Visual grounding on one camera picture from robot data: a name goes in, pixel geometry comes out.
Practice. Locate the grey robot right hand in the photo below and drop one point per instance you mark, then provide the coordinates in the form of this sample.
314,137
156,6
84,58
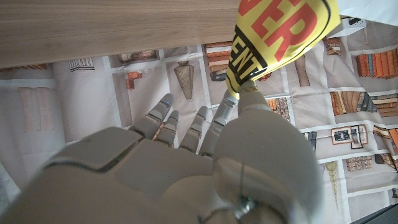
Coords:
155,186

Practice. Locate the yellow new driver bumper sticker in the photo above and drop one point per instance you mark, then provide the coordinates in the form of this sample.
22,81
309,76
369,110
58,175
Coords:
280,31

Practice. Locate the white sticker backing paper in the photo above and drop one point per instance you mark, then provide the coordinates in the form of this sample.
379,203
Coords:
373,11

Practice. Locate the printed bookshelf backdrop cloth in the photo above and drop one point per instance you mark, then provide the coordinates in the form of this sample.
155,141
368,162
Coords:
93,102

